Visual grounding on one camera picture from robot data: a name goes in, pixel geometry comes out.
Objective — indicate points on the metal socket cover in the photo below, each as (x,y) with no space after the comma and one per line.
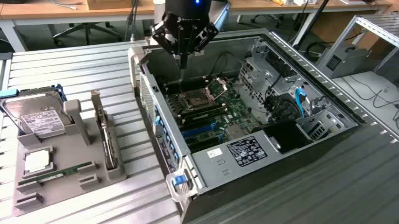
(221,93)

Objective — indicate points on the small cardboard box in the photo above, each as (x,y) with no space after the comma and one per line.
(105,4)

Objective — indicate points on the wooden desk white frame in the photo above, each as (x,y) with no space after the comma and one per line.
(327,7)
(47,11)

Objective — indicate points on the black plastic cover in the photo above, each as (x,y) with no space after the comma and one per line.
(287,137)

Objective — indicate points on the black stand pole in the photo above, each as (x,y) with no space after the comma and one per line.
(309,22)

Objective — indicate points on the small yellow box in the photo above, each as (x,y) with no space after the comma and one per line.
(279,2)

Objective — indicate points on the silver CPU chip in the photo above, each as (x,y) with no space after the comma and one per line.
(37,162)

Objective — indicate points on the black graphics card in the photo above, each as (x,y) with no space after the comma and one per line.
(108,144)

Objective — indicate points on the small white box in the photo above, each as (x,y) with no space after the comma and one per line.
(296,2)

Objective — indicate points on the green motherboard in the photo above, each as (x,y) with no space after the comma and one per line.
(236,109)

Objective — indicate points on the hard disk drive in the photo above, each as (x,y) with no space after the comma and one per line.
(7,93)

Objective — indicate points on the silver hard disk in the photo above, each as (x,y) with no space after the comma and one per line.
(37,116)

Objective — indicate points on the silver disk bay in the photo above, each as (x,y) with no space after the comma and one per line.
(315,130)

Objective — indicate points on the grey chipset heatsink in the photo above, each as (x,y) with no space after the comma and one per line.
(236,131)

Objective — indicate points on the silver power supply unit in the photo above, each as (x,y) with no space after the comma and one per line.
(217,168)

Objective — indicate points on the large brown cardboard box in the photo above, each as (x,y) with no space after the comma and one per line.
(336,25)

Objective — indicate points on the blue case latch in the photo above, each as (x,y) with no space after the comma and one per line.
(179,180)

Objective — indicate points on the black office chair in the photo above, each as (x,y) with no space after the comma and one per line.
(264,16)
(87,30)

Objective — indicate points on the CPU socket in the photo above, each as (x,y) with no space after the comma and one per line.
(196,101)

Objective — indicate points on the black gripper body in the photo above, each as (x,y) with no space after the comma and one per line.
(187,11)

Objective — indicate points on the grey parts rack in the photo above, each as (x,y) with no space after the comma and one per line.
(71,158)

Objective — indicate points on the black labelled RAM stick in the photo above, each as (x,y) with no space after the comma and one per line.
(201,114)

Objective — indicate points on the open black PC case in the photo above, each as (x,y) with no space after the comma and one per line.
(264,182)

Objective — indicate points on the green RAM stick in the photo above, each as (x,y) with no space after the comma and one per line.
(61,172)

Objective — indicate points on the aluminium slat table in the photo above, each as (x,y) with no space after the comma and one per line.
(380,25)

